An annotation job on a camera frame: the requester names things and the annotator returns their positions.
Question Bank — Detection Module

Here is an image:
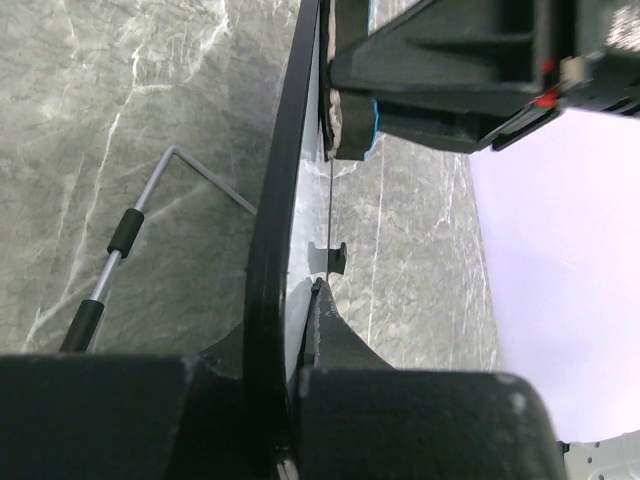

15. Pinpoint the blue whiteboard eraser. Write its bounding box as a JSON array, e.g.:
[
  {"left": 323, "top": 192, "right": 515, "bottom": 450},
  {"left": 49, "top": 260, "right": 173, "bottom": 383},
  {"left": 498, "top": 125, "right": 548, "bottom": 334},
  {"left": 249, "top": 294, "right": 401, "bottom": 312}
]
[{"left": 319, "top": 1, "right": 379, "bottom": 161}]

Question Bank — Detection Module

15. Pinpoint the black-framed small whiteboard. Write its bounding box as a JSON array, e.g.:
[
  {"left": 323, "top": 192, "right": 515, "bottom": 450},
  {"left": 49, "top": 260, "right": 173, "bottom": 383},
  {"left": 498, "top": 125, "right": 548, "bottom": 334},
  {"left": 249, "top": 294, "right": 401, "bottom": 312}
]
[{"left": 242, "top": 1, "right": 321, "bottom": 479}]

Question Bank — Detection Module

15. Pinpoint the metal wire whiteboard stand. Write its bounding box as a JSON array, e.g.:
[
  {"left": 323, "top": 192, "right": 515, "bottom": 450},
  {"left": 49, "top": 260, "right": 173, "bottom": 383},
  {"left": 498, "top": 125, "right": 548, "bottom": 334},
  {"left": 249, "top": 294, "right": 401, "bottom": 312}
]
[{"left": 58, "top": 144, "right": 257, "bottom": 353}]

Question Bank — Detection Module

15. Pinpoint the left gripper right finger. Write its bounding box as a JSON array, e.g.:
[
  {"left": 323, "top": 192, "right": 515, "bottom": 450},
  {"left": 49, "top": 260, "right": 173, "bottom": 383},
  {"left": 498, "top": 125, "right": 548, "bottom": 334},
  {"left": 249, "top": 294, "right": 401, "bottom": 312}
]
[{"left": 297, "top": 280, "right": 563, "bottom": 479}]

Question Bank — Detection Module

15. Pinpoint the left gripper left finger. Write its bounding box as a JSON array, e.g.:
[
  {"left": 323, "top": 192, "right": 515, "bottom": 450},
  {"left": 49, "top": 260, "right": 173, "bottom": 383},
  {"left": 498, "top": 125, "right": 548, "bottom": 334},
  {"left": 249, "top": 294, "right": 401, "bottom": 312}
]
[{"left": 1, "top": 327, "right": 280, "bottom": 479}]

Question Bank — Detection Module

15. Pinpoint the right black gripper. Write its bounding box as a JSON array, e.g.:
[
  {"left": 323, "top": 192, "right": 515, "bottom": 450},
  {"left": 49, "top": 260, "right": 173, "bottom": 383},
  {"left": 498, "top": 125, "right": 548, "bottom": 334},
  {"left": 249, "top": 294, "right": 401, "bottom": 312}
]
[{"left": 329, "top": 1, "right": 639, "bottom": 154}]

